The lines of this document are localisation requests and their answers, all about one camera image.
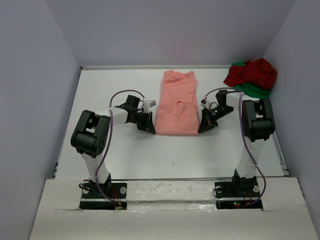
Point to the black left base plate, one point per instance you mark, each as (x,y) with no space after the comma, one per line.
(92,199)

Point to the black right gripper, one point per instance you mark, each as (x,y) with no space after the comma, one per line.
(207,123)

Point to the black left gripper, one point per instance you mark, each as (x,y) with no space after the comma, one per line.
(147,125)

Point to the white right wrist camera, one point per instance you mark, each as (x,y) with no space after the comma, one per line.
(205,103)

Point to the pink t shirt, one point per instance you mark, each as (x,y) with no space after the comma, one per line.
(177,113)

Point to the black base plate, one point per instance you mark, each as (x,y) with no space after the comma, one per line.
(229,197)
(92,199)

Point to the red t shirt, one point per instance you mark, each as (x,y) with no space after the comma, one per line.
(258,72)

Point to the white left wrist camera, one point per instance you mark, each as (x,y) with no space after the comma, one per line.
(147,104)

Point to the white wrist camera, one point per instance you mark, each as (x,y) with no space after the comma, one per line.
(205,103)
(147,104)

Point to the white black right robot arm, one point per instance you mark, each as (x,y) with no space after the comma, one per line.
(257,124)

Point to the green t shirt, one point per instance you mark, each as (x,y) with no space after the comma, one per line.
(252,90)

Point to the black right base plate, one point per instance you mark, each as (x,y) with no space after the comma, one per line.
(229,197)

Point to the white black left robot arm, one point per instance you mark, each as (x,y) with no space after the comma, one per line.
(92,136)

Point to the white foam strip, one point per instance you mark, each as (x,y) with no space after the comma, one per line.
(170,195)

